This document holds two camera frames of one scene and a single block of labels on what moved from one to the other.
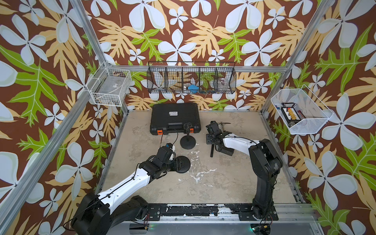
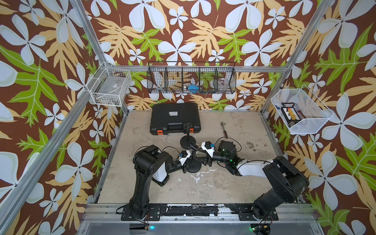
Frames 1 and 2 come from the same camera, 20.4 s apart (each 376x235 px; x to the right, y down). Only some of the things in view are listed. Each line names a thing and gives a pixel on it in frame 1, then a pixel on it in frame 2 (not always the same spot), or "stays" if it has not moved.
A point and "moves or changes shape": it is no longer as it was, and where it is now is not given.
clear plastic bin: [302, 113] stays
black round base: [183, 164] moves or changes shape
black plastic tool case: [175, 118] stays
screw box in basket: [290, 114] stays
